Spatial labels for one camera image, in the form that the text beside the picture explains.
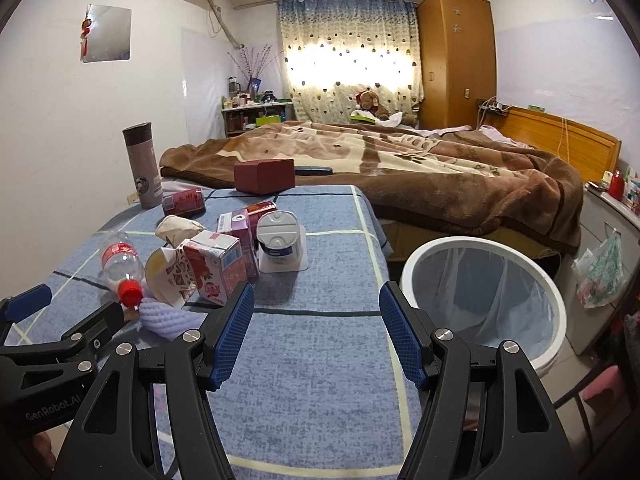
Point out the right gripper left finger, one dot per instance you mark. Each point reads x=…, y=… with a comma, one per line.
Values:
x=113, y=435

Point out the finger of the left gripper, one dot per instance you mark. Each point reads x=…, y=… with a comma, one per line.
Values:
x=85, y=339
x=15, y=309

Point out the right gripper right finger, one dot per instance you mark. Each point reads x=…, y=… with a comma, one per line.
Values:
x=486, y=414

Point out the clear plastic bottle red cap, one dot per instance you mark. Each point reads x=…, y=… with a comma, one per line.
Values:
x=122, y=269

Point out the lavender foam net sleeve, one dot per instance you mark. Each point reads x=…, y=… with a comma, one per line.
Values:
x=166, y=321

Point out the red strawberry milk carton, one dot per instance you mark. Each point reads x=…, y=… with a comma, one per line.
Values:
x=217, y=265

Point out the purple milk carton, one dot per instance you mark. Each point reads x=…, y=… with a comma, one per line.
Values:
x=237, y=223

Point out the white yogurt tub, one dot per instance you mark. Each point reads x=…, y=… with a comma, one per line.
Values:
x=282, y=243

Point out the red soda can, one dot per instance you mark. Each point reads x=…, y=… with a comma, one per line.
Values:
x=256, y=211
x=185, y=203

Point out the white paper tissue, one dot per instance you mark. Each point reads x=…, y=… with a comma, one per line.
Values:
x=173, y=229

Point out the white trash bin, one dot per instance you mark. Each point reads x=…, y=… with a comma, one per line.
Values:
x=488, y=292

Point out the left hand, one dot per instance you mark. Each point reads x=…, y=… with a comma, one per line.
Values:
x=43, y=445

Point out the pink stool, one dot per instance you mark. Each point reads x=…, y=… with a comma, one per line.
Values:
x=605, y=391

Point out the blue checked table cloth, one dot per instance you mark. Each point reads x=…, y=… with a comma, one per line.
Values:
x=317, y=391

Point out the grey thermos flask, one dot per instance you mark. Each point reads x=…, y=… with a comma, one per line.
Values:
x=143, y=164

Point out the grey bedside cabinet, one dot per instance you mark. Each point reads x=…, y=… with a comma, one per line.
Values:
x=600, y=216

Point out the hanging plastic bag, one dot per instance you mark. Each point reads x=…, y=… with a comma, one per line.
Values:
x=599, y=273

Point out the brown patterned blanket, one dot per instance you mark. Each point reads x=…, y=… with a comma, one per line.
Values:
x=459, y=183

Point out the dark red gift box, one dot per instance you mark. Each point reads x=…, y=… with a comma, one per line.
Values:
x=264, y=176

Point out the red cup on cabinet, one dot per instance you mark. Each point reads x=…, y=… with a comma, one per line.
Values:
x=616, y=187

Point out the dark phone on bed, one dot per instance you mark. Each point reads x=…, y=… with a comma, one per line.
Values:
x=310, y=171

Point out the cluttered white shelf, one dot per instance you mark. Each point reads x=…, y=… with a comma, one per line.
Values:
x=243, y=111

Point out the wooden headboard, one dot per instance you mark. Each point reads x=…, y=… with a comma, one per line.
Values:
x=590, y=151

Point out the purple flower branches vase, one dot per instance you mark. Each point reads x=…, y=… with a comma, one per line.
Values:
x=251, y=61

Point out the brown teddy bear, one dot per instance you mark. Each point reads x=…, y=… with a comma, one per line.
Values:
x=368, y=101

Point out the wooden wardrobe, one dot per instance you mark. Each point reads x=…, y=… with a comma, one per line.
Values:
x=458, y=56

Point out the heart patterned curtain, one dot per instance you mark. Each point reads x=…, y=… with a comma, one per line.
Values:
x=336, y=49

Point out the silver wall poster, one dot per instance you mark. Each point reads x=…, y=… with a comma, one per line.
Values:
x=105, y=34

